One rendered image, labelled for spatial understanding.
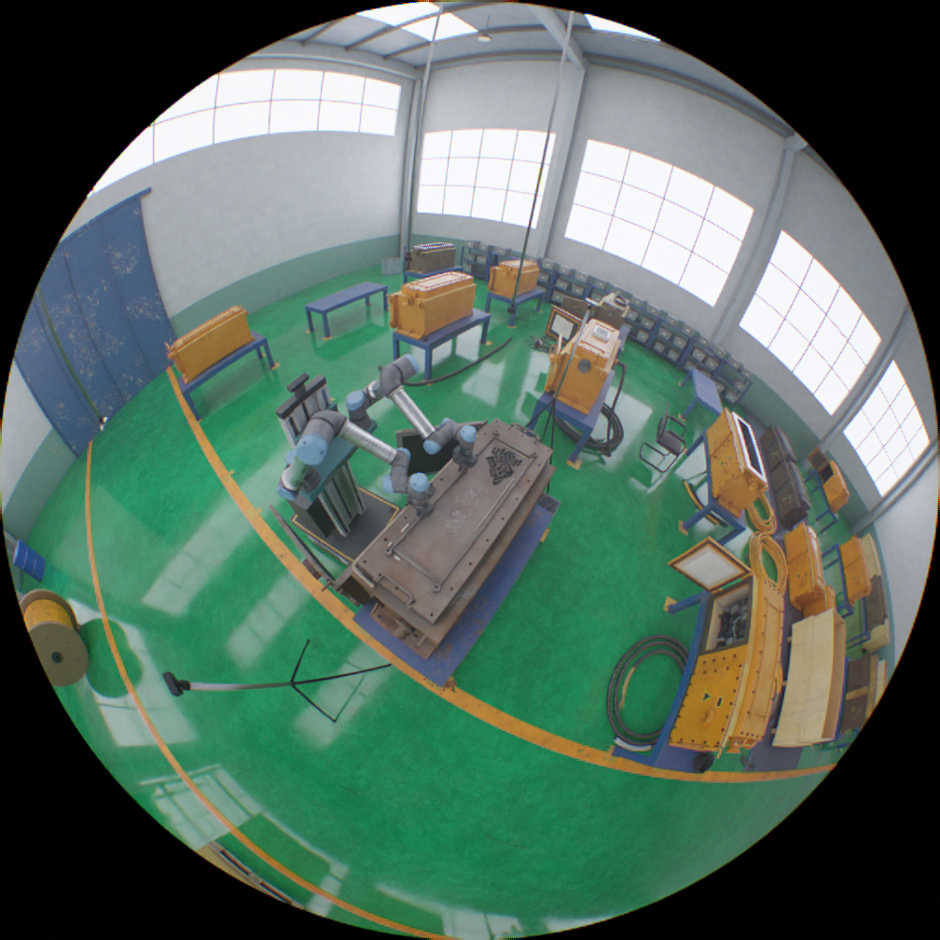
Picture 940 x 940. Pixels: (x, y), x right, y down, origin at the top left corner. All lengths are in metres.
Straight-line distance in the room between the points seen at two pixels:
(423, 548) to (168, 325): 8.79
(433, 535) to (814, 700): 5.69
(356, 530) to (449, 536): 1.38
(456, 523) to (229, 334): 5.06
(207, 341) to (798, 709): 10.62
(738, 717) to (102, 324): 11.51
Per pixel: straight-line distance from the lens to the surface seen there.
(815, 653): 5.93
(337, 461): 1.72
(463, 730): 2.78
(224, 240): 9.50
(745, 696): 2.69
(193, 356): 5.59
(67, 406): 9.80
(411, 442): 2.11
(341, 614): 2.82
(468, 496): 1.55
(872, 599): 11.65
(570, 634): 2.96
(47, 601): 5.94
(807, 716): 5.71
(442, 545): 1.41
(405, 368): 1.41
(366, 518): 2.69
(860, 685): 8.24
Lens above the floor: 2.67
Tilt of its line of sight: 52 degrees down
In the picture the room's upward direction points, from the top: 11 degrees clockwise
